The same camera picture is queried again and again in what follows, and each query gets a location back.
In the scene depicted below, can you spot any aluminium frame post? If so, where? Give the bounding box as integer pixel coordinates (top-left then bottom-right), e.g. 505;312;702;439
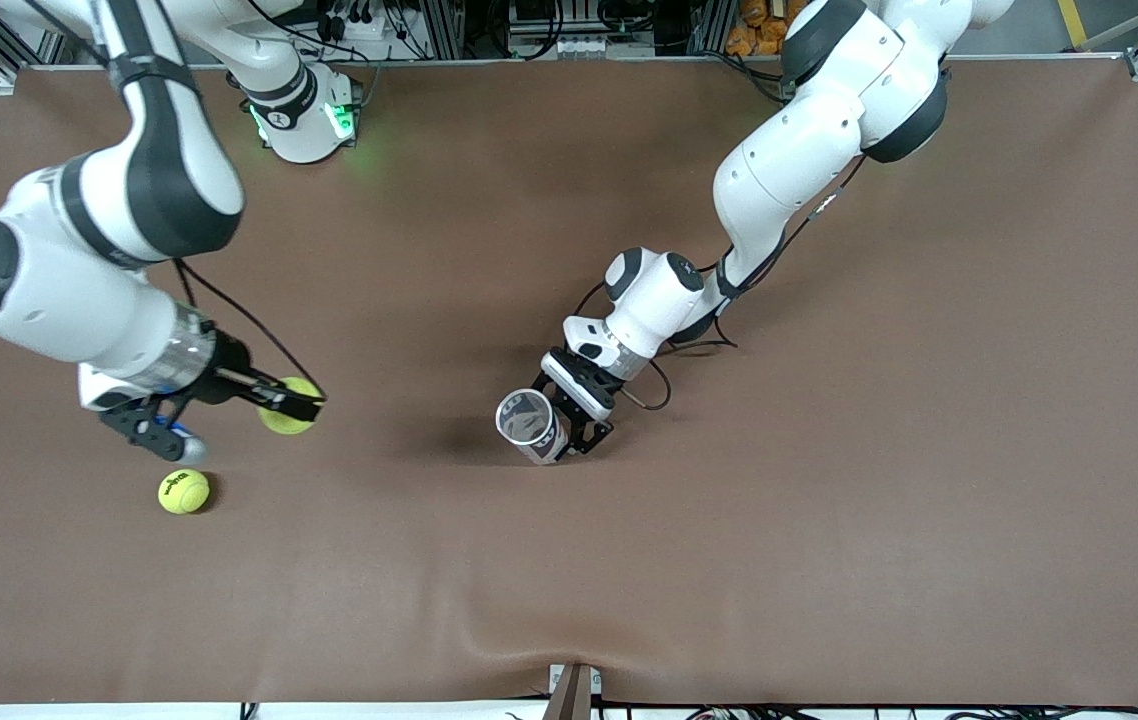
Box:
417;0;465;61
686;0;735;56

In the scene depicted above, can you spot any orange objects pile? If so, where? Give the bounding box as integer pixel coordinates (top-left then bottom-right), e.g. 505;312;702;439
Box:
726;0;800;58

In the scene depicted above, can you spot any yellow Roland Garros tennis ball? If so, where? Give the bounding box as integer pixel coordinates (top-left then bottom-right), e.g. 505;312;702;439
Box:
258;376;322;436

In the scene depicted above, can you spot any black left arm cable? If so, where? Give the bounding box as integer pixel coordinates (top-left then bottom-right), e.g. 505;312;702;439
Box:
569;150;870;413

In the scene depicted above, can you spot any metal camera stand bracket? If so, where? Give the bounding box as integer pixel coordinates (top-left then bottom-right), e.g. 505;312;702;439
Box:
547;662;603;720

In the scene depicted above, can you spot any brown table mat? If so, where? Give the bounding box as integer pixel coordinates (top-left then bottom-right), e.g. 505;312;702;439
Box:
0;58;1138;706

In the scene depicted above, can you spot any clear Wilson tennis ball can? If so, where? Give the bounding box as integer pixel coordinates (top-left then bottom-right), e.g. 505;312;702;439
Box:
495;388;571;467

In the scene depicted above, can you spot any yellow Wilson tennis ball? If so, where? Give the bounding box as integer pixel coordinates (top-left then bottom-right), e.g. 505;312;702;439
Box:
158;469;211;515

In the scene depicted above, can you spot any white terminal block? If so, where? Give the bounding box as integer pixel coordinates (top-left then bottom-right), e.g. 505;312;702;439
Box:
551;33;622;59

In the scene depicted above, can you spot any white power strip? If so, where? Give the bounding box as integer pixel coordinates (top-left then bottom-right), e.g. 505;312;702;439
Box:
314;0;400;43

